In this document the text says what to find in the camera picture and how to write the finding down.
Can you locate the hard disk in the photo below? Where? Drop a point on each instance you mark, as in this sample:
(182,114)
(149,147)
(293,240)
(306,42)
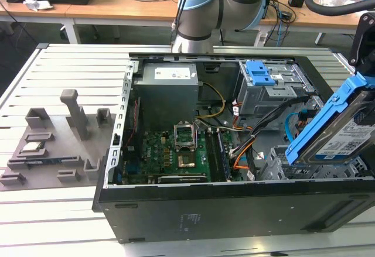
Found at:
(337,140)

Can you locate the grey metal disk bay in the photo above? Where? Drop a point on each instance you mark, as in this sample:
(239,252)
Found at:
(275,166)

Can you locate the small black open box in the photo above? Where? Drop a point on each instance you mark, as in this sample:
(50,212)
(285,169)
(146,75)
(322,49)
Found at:
(296,0)

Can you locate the black upright box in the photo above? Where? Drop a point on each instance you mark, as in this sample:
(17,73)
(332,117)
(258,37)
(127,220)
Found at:
(269,5)

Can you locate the white power strip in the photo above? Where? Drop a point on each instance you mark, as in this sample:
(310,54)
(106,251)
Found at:
(261,38)

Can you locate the blue plastic drive latch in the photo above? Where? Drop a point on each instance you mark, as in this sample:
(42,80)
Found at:
(259,74)

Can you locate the grey metal drive cage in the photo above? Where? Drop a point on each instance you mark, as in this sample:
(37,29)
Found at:
(263,96)

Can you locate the black RAM slot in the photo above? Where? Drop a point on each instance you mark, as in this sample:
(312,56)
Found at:
(211,157)

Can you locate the grey power supply unit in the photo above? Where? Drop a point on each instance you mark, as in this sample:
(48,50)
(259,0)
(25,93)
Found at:
(167,93)

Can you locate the CPU socket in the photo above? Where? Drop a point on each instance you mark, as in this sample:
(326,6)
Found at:
(186,161)

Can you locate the black graphics card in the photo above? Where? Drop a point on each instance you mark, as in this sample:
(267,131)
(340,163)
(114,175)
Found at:
(181,178)

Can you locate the black open PC case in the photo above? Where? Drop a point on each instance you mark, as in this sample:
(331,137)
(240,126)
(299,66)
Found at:
(205,210)

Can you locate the green motherboard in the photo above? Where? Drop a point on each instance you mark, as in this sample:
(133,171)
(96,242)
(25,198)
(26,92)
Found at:
(158,151)

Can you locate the wooden desk with white legs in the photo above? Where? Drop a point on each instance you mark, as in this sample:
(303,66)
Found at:
(132,8)
(44,12)

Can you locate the grey parts rack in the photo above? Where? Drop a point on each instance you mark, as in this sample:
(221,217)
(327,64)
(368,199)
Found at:
(58,145)

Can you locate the crumpled white paper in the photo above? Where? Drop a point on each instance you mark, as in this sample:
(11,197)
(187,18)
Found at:
(36,3)

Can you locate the silver CPU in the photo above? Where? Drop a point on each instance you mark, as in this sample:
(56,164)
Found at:
(32,146)

